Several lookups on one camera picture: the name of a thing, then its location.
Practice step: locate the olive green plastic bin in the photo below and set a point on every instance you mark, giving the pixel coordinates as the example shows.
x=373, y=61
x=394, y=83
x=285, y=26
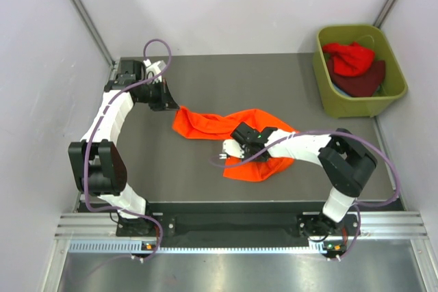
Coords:
x=393, y=87

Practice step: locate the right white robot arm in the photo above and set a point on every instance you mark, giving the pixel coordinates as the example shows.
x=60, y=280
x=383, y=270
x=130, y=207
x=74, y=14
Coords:
x=347, y=162

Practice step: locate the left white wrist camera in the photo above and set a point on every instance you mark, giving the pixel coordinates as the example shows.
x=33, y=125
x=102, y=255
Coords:
x=153, y=71

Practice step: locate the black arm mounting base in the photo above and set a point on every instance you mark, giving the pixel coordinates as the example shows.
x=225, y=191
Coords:
x=246, y=224

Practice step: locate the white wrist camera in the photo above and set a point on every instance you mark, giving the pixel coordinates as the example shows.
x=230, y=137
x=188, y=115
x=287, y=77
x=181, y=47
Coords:
x=231, y=148
x=153, y=71

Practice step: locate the dark maroon t shirt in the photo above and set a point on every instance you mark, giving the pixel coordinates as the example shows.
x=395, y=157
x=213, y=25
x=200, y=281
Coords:
x=365, y=85

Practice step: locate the blue garment in bin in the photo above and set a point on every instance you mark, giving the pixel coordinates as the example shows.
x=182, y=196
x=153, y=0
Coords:
x=342, y=92

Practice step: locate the red t shirt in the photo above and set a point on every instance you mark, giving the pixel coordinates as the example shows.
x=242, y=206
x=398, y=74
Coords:
x=349, y=60

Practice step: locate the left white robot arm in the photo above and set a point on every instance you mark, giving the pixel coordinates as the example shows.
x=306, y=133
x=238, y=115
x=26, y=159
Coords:
x=98, y=168

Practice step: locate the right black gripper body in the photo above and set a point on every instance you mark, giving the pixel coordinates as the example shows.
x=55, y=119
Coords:
x=247, y=154

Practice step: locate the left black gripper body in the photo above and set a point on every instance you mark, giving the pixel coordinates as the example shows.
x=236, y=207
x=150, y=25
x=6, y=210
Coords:
x=151, y=94

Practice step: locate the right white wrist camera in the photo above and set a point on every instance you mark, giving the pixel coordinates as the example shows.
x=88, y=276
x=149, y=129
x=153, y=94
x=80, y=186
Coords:
x=231, y=148

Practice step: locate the aluminium frame rail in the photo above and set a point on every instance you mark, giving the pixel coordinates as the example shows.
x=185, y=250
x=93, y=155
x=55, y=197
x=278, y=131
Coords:
x=374, y=225

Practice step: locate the orange t shirt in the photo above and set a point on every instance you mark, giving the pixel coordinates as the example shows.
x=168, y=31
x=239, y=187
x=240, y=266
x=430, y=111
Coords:
x=246, y=128

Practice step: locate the slotted grey cable duct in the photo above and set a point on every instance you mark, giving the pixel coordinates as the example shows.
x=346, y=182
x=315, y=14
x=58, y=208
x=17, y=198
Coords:
x=140, y=247

